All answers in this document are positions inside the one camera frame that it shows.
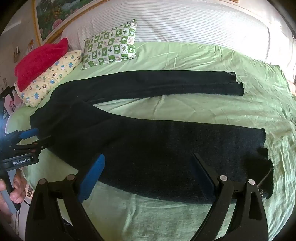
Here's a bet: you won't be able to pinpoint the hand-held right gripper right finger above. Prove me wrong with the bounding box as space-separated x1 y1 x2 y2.
190 153 269 241

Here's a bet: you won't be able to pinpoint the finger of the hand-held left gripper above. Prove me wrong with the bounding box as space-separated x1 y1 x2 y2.
10 136 54 154
6 128 40 145

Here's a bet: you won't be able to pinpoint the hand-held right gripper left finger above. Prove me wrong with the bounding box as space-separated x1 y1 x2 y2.
24 153 106 241

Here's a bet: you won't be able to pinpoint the black pants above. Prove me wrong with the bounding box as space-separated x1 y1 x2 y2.
30 71 274 205

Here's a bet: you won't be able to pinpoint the person's left hand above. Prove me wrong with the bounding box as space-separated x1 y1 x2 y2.
0 170 27 223

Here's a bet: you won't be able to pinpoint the pink box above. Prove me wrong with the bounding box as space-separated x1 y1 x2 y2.
5 94 23 110

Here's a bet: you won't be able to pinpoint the yellow printed pillow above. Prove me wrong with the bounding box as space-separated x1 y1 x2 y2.
14 50 83 108

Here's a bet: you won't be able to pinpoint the red fluffy pillow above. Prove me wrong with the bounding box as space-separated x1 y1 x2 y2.
14 37 69 92

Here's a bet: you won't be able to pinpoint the green checkered pillow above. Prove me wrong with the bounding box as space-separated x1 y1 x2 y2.
81 20 137 70

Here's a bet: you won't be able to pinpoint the framed landscape painting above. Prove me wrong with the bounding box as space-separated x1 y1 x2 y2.
32 0 109 45

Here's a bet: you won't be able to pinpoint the green bed sheet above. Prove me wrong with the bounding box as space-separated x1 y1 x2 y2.
7 42 296 241

